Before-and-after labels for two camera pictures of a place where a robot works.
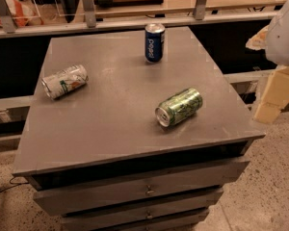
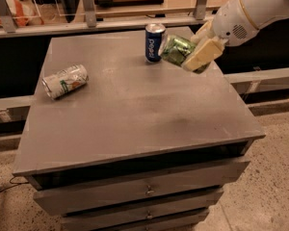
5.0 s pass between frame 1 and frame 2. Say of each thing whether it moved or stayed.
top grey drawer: stayed
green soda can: moved
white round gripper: moved
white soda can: stayed
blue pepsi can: stayed
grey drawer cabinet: stayed
